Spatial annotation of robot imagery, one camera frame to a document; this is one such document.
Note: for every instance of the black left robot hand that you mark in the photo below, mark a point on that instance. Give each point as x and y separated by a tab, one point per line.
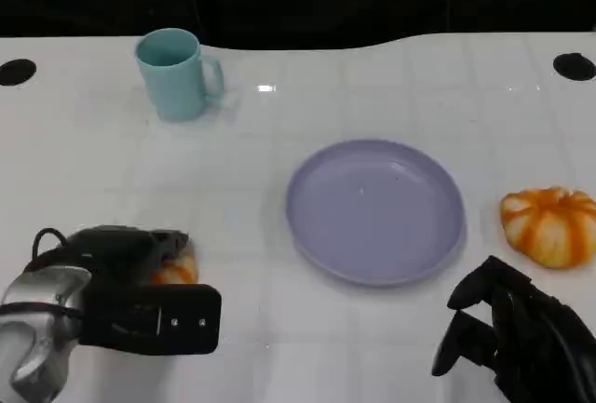
116	254

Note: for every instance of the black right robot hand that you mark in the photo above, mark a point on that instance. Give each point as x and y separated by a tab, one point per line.
535	342

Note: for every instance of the small orange white bread roll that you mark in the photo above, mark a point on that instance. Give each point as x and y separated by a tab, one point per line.
182	270

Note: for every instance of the large orange white bread roll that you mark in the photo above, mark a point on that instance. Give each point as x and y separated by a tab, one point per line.
551	228

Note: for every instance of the pale green mug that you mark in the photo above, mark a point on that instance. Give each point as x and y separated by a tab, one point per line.
170	77

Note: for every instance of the black table grommet hole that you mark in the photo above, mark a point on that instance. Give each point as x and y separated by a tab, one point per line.
16	71
575	66

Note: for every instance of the lilac plate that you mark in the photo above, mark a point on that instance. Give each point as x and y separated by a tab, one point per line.
372	212

